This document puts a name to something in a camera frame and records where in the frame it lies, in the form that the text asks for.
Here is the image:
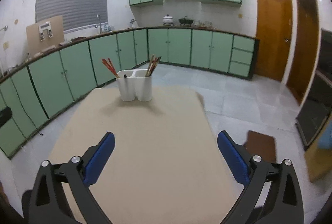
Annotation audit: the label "brown wooden door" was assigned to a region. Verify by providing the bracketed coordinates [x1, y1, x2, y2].
[254, 0, 293, 82]

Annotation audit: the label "cardboard panel with white device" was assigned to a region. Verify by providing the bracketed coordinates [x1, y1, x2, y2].
[26, 16, 65, 57]

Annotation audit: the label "bamboo chopsticks in holder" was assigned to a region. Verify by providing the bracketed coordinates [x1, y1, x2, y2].
[145, 54, 161, 77]

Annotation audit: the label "white cooking pot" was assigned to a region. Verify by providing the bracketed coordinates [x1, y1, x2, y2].
[163, 15, 174, 26]

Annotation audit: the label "wooden stool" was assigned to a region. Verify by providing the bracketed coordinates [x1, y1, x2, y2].
[244, 130, 276, 163]

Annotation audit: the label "red chopsticks in holder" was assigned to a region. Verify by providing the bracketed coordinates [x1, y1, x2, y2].
[101, 58, 120, 78]

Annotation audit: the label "blue cloth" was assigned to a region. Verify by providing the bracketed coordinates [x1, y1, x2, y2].
[318, 122, 332, 150]

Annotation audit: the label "white utensil holder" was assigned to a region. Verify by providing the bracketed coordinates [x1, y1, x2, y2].
[116, 69, 153, 102]

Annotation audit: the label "kitchen faucet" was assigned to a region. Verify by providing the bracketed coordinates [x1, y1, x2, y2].
[95, 14, 103, 34]

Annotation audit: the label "green lower kitchen cabinets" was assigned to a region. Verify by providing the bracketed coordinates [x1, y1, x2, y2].
[1, 27, 259, 157]

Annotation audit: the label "black glass cabinet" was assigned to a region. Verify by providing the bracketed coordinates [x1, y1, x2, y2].
[295, 30, 332, 149]

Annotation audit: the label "black wok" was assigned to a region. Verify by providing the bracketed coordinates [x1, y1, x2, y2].
[178, 16, 194, 27]

